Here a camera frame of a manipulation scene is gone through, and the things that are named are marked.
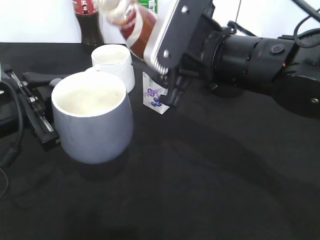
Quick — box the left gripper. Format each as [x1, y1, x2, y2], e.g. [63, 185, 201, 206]
[1, 64, 68, 151]

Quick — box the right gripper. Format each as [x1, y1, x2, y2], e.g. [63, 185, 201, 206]
[143, 0, 223, 107]

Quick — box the grey mug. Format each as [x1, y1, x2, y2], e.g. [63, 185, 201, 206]
[49, 71, 134, 165]

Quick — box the brown Nescafe coffee bottle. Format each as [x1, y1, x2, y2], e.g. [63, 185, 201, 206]
[93, 0, 157, 60]

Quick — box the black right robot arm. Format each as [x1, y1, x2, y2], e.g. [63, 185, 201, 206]
[143, 0, 320, 119]

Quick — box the white mug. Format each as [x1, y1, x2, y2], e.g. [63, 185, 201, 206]
[84, 44, 136, 94]

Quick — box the green sprite bottle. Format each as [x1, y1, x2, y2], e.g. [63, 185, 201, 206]
[138, 0, 158, 14]

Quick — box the white purple drink carton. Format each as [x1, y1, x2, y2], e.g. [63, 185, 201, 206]
[142, 72, 170, 115]

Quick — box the cola bottle red label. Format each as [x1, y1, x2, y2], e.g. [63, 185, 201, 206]
[72, 0, 105, 50]

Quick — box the black cable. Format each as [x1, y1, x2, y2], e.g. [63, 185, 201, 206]
[0, 79, 25, 201]

